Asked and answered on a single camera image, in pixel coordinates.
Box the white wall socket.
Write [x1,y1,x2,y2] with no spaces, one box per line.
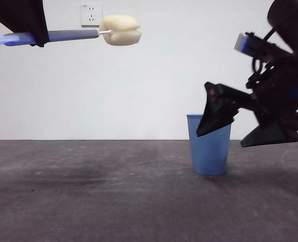
[80,4,103,28]

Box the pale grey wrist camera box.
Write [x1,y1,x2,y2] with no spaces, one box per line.
[233,32,257,56]

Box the grey-handled sponge cup brush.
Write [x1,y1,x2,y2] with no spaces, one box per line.
[0,14,142,47]

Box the blue ribbed plastic cup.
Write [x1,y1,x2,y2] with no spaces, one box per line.
[186,113,232,176]

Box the black camera cable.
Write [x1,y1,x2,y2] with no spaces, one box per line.
[250,25,278,74]

